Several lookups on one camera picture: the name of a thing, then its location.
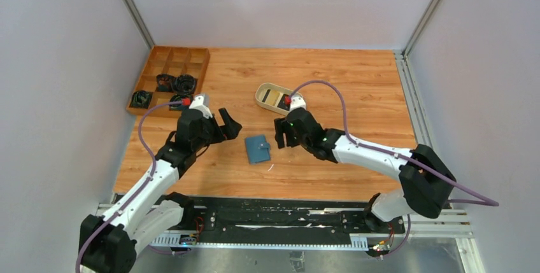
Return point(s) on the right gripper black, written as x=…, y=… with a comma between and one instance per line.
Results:
x=279, y=124

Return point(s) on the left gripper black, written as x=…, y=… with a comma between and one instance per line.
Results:
x=231, y=128

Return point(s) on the blue leather card holder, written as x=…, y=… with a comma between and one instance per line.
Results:
x=257, y=149

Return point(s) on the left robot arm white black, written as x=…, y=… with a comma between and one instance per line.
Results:
x=112, y=241

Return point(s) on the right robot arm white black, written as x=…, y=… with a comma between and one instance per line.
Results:
x=425, y=180

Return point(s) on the gold card in tray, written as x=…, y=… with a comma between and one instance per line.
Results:
x=272, y=97

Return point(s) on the beige oval tray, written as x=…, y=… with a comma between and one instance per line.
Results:
x=281, y=109

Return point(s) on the rolled dark belt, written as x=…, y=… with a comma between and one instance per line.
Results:
x=182, y=102
x=184, y=84
x=141, y=99
x=164, y=83

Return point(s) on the wooden compartment organizer box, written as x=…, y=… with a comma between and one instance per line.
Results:
x=170, y=74

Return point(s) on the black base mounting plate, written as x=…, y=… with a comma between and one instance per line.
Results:
x=282, y=222

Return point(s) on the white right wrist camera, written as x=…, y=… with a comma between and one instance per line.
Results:
x=294, y=102

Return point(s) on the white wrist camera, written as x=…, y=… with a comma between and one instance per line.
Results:
x=294, y=102
x=200, y=102

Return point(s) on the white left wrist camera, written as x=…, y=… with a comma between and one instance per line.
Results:
x=200, y=102

